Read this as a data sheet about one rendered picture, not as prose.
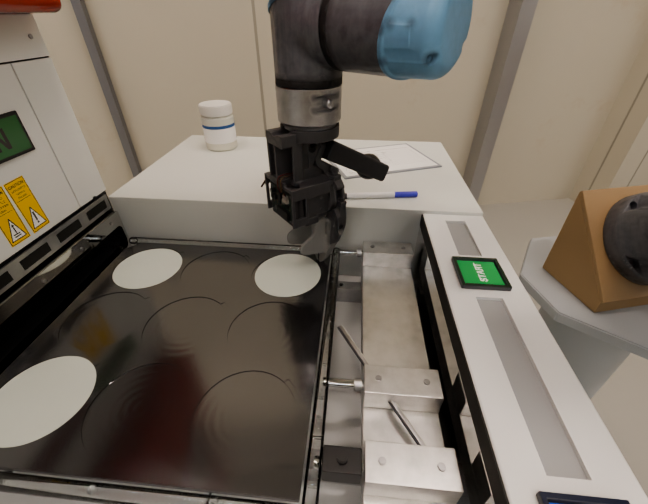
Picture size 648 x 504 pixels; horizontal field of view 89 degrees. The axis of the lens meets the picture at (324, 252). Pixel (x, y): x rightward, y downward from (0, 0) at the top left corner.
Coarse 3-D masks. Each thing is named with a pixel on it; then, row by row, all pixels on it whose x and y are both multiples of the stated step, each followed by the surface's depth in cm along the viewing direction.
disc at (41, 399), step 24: (48, 360) 38; (72, 360) 38; (24, 384) 35; (48, 384) 35; (72, 384) 35; (0, 408) 33; (24, 408) 33; (48, 408) 33; (72, 408) 33; (0, 432) 31; (24, 432) 31; (48, 432) 31
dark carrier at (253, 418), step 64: (128, 256) 54; (192, 256) 54; (256, 256) 54; (64, 320) 43; (128, 320) 43; (192, 320) 43; (256, 320) 43; (320, 320) 43; (0, 384) 35; (128, 384) 36; (192, 384) 35; (256, 384) 36; (0, 448) 30; (64, 448) 30; (128, 448) 30; (192, 448) 30; (256, 448) 30
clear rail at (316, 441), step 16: (336, 256) 53; (336, 272) 50; (336, 288) 48; (320, 352) 39; (320, 368) 37; (320, 384) 35; (320, 400) 34; (320, 432) 31; (320, 448) 30; (320, 464) 29; (304, 480) 28; (320, 480) 28; (304, 496) 27
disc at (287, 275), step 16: (288, 256) 54; (304, 256) 54; (256, 272) 51; (272, 272) 50; (288, 272) 50; (304, 272) 50; (320, 272) 50; (272, 288) 48; (288, 288) 48; (304, 288) 48
